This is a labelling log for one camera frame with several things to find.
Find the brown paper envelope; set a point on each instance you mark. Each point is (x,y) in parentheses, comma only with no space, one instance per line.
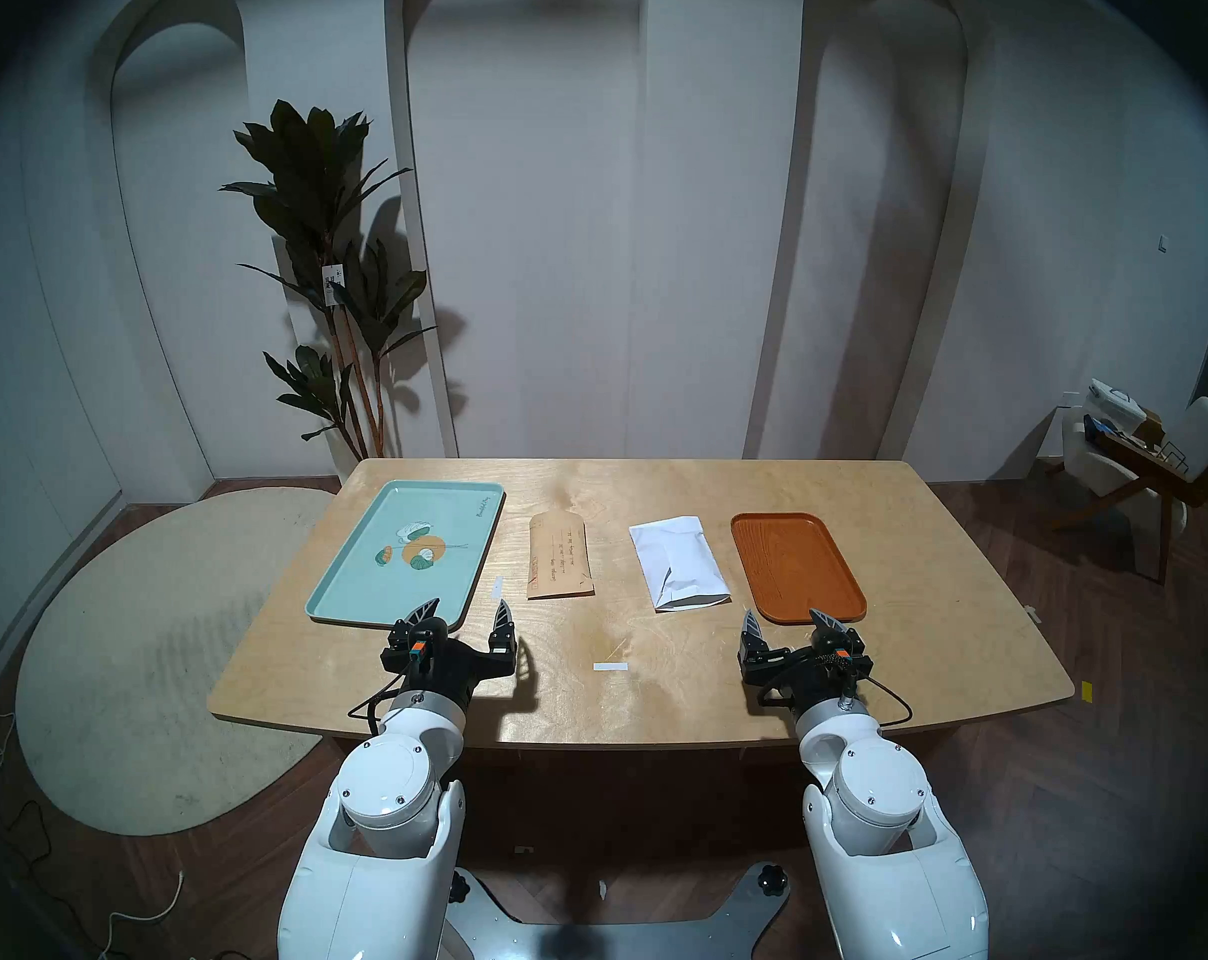
(560,558)

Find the tall dark green plant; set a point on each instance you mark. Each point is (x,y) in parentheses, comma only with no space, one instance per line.
(309,188)

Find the white paper envelope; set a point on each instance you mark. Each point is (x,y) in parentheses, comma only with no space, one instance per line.
(679,558)

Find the beige oval rug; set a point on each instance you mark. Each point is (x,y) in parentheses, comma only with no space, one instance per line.
(144,648)

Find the small blue box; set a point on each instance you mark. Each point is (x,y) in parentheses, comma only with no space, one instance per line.
(1102,429)

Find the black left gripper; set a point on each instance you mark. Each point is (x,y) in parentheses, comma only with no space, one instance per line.
(444,663)

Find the orange wood-grain tray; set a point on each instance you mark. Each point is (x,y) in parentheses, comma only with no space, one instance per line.
(799,568)

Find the white bag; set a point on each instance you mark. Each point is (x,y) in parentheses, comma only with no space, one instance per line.
(1112,403)

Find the black star knob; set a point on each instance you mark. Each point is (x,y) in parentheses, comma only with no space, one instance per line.
(460,886)
(772,878)

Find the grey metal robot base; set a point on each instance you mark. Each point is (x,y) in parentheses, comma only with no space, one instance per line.
(614,938)

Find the cream wooden armchair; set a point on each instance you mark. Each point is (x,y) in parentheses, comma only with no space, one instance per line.
(1204,438)

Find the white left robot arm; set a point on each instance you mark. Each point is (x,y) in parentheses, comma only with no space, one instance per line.
(394,788)

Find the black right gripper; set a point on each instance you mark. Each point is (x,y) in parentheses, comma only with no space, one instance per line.
(804,673)

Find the teal printed tray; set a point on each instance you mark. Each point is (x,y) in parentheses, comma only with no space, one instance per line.
(394,588)

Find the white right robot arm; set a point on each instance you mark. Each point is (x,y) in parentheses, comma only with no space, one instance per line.
(874,788)

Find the light wooden table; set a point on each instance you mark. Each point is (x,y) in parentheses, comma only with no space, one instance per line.
(664,688)

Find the white plant tag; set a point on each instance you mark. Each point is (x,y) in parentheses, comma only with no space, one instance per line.
(333,283)

